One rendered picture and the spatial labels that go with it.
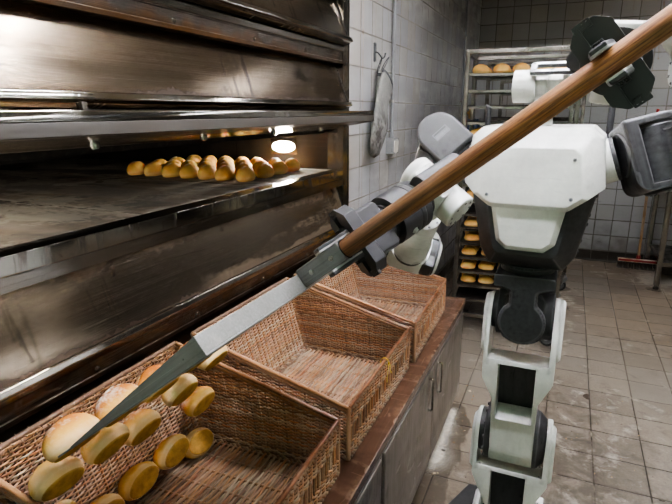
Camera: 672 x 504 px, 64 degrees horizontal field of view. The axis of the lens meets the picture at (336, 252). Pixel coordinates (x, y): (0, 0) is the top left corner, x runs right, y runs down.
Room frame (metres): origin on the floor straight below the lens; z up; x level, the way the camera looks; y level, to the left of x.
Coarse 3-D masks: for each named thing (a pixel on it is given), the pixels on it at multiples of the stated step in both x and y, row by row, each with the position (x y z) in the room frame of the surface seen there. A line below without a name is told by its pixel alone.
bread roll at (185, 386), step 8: (184, 376) 1.07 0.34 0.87; (192, 376) 1.09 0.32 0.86; (176, 384) 1.04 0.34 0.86; (184, 384) 1.05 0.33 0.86; (192, 384) 1.07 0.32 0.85; (168, 392) 1.03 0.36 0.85; (176, 392) 1.03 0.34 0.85; (184, 392) 1.05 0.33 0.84; (192, 392) 1.09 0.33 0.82; (168, 400) 1.02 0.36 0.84; (176, 400) 1.03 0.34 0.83; (184, 400) 1.07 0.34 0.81
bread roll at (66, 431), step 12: (60, 420) 0.76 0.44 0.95; (72, 420) 0.76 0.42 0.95; (84, 420) 0.77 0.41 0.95; (96, 420) 0.79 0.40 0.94; (48, 432) 0.74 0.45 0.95; (60, 432) 0.74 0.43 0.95; (72, 432) 0.74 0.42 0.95; (84, 432) 0.75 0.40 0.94; (48, 444) 0.72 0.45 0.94; (60, 444) 0.72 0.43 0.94; (72, 444) 0.73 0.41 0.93; (84, 444) 0.78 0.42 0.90; (48, 456) 0.72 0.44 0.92
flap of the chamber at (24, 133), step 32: (0, 128) 0.81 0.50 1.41; (32, 128) 0.86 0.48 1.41; (64, 128) 0.92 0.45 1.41; (96, 128) 0.98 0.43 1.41; (128, 128) 1.05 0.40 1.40; (160, 128) 1.13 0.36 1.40; (192, 128) 1.22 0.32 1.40; (224, 128) 1.34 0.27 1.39; (256, 128) 1.52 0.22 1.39; (288, 128) 1.79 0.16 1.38
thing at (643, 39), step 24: (648, 24) 0.64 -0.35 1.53; (624, 48) 0.64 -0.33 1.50; (648, 48) 0.64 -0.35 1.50; (576, 72) 0.67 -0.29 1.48; (600, 72) 0.65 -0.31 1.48; (552, 96) 0.67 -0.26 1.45; (576, 96) 0.67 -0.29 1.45; (528, 120) 0.68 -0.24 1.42; (480, 144) 0.71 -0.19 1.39; (504, 144) 0.70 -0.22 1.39; (456, 168) 0.72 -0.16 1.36; (408, 192) 0.75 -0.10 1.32; (432, 192) 0.73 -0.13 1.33; (384, 216) 0.76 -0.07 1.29; (408, 216) 0.75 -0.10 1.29; (360, 240) 0.77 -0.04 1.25
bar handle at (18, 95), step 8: (0, 96) 0.87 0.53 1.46; (8, 96) 0.88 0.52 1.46; (16, 96) 0.90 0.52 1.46; (24, 96) 0.91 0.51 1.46; (32, 96) 0.92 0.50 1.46; (40, 96) 0.94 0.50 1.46; (48, 96) 0.95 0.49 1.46; (56, 96) 0.97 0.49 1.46; (64, 96) 0.98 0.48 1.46; (72, 96) 1.00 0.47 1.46; (80, 96) 1.01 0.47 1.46; (88, 96) 1.03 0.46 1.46; (80, 104) 1.01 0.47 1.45
